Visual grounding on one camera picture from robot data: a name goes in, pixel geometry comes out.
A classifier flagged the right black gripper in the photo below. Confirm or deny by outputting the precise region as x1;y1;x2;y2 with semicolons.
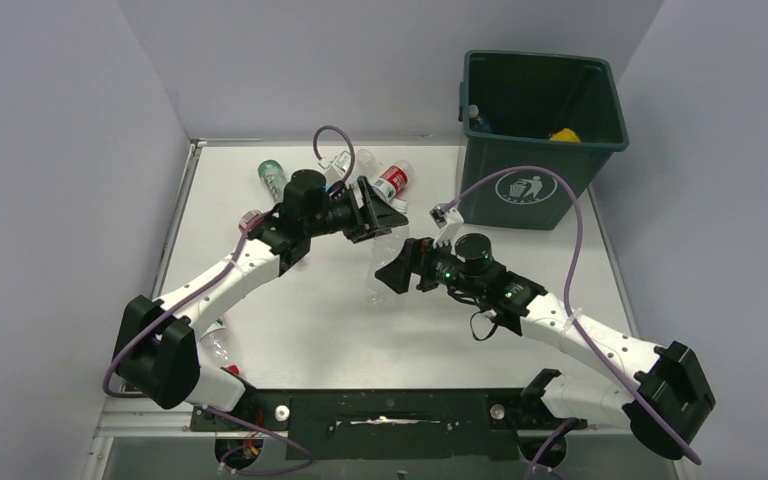
376;232;483;299

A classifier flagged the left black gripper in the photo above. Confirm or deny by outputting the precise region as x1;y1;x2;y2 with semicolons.
305;178;407;243

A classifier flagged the blue label water bottle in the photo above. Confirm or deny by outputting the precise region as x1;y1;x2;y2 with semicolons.
467;104;493;134

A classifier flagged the yellow label bottle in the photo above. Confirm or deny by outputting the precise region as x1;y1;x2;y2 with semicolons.
549;128;581;143

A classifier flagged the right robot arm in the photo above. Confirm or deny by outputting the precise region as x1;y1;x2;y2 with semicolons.
375;234;716;462

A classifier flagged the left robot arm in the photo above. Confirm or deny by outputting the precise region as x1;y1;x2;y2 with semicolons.
108;169;408;412

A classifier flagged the dark green trash bin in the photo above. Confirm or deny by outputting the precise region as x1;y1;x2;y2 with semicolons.
458;50;629;230

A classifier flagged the red label water bottle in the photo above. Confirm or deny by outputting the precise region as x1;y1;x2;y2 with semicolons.
371;160;415;214

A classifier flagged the white blue label bottle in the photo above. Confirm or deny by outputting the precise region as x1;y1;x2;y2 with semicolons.
318;149;380;190

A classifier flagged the green label tea bottle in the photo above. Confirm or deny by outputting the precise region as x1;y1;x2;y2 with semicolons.
257;159;288;203

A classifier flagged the red gold label bottle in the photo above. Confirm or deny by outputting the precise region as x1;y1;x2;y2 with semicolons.
238;209;263;232

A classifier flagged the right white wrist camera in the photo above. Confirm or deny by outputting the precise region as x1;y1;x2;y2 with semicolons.
430;204;464;248

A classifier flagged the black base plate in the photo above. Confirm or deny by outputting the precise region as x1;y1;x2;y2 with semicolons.
189;387;597;462

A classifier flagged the aluminium front rail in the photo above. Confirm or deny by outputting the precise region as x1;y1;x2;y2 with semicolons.
92;390;690;440

